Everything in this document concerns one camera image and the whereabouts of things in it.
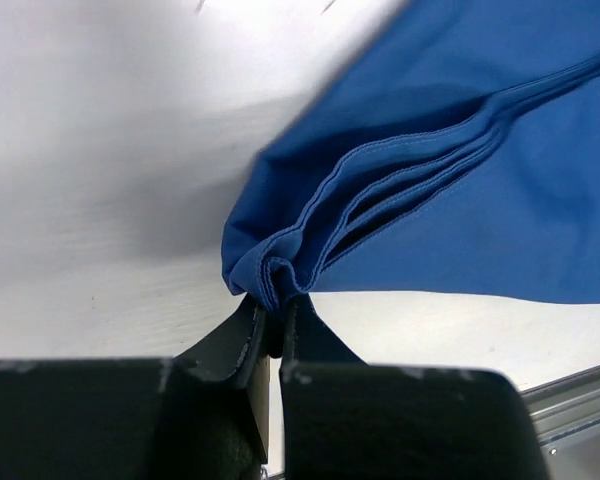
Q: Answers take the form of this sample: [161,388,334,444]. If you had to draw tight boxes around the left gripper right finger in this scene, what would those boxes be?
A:
[280,295,365,373]

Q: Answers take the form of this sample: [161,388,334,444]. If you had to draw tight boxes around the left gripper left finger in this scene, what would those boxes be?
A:
[173,297,270,465]

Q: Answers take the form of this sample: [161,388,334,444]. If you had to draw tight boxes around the blue surgical drape cloth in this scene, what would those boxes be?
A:
[222,1,600,311]

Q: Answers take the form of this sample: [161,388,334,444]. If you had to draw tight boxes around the aluminium front rail frame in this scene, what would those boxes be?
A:
[522,365,600,480]

